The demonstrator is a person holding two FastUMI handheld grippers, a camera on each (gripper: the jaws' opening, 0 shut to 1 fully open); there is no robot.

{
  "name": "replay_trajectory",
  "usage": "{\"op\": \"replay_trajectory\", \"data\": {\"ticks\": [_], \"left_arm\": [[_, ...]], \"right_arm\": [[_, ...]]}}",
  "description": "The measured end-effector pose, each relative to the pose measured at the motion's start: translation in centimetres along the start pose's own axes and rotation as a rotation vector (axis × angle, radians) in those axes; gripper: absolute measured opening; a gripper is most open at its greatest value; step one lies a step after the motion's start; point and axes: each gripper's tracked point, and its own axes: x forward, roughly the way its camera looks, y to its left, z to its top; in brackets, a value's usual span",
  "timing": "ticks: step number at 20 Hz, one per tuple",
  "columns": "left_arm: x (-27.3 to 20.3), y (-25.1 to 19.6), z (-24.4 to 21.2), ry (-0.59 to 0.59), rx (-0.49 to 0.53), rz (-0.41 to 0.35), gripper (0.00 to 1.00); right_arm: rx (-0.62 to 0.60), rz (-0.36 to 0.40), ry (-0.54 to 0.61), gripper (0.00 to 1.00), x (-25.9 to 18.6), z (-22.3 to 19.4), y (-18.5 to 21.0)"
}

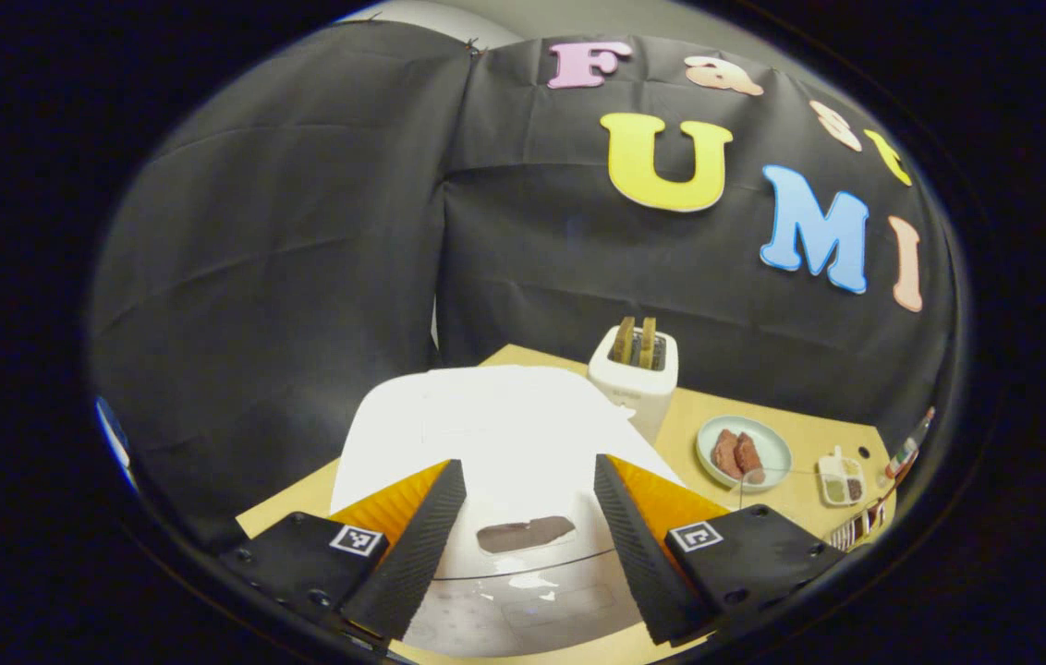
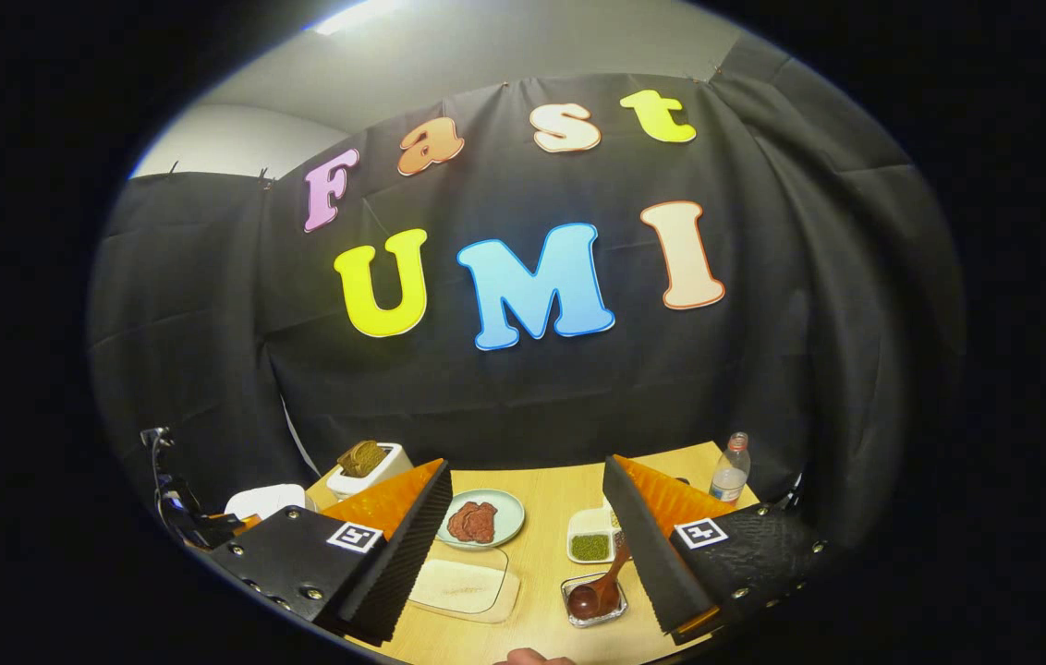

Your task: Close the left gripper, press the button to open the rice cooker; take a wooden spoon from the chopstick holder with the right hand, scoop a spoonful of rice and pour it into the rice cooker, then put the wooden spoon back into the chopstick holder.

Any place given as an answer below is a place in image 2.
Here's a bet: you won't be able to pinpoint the brown bread slices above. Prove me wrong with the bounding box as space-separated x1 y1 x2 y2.
338 441 390 478

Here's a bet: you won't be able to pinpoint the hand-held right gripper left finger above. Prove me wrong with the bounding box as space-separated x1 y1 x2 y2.
207 457 455 647

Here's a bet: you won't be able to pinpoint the black backdrop cloth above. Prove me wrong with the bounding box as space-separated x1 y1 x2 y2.
87 32 966 555

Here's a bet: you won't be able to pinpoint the white dish of green powder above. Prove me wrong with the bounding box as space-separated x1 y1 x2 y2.
567 506 621 564

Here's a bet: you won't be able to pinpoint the white rice cooker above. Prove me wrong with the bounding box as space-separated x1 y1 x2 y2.
225 483 316 523

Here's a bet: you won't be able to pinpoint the brown wooden spoon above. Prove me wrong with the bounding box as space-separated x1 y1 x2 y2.
566 540 632 622

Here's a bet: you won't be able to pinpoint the pale green plate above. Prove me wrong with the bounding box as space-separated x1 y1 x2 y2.
437 489 526 551

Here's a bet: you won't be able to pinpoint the clear square chopstick holder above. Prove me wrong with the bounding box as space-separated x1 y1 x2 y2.
561 573 628 629

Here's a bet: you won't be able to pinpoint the clear tray of rice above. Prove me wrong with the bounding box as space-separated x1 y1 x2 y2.
407 545 521 624

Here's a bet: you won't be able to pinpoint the white toaster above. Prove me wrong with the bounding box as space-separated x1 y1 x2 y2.
326 441 413 500

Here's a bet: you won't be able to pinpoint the brown meat slices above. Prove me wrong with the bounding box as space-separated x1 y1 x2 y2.
447 502 498 544

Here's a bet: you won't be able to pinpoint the clear water bottle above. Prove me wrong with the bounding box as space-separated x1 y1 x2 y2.
710 431 752 504

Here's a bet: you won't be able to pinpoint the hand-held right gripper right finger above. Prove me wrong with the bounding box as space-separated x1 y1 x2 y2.
602 454 829 646

